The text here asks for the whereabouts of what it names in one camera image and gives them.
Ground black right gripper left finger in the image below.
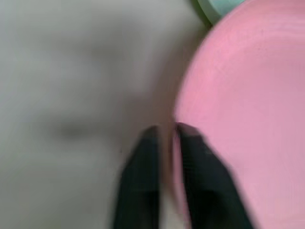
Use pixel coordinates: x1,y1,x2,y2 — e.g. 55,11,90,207
112,125,161,229

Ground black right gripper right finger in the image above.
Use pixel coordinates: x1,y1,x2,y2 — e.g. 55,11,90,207
175,122,255,229

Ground pink plate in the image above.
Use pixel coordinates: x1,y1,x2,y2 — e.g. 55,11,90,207
170,0,305,229

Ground green plate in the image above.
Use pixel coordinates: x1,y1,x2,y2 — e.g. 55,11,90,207
190,0,221,26

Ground blue plate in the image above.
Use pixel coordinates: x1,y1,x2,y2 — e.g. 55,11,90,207
206,0,246,17

